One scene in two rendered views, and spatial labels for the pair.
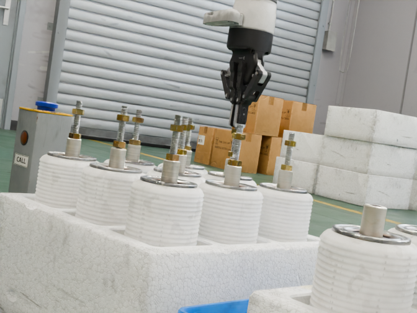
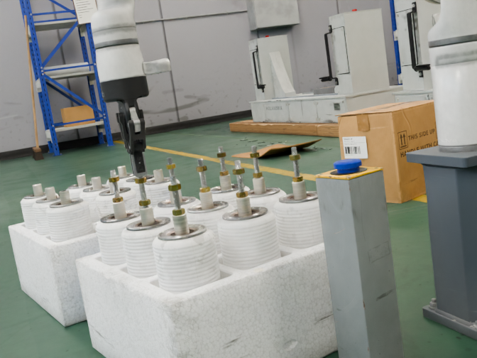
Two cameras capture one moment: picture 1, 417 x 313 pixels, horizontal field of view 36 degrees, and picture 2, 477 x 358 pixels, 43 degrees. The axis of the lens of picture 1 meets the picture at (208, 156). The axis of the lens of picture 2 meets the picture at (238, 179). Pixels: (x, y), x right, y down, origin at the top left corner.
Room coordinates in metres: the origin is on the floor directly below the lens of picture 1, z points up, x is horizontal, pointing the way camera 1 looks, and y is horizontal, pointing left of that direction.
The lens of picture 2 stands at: (2.04, 0.31, 0.46)
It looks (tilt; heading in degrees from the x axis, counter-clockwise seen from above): 9 degrees down; 191
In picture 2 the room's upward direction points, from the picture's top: 9 degrees counter-clockwise
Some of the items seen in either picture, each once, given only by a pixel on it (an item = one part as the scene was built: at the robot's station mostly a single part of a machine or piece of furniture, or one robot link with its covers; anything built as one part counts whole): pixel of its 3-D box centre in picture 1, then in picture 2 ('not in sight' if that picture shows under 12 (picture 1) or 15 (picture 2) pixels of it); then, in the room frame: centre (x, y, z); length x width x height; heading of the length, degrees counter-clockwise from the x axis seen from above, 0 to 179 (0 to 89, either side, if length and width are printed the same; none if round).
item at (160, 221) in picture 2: (229, 176); (148, 224); (1.09, -0.04, 0.25); 0.08 x 0.08 x 0.01
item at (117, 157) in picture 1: (116, 159); (259, 186); (0.93, 0.13, 0.26); 0.02 x 0.02 x 0.03
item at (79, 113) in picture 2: not in sight; (77, 115); (-4.08, -2.56, 0.36); 0.31 x 0.25 x 0.20; 122
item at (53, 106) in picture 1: (46, 107); (348, 167); (1.16, 0.30, 0.32); 0.04 x 0.04 x 0.02
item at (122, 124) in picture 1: (121, 131); (256, 165); (0.93, 0.13, 0.30); 0.01 x 0.01 x 0.08
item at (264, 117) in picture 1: (257, 114); not in sight; (5.09, -0.33, 0.45); 0.30 x 0.24 x 0.30; 34
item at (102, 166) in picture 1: (115, 168); (260, 192); (0.93, 0.13, 0.25); 0.08 x 0.08 x 0.01
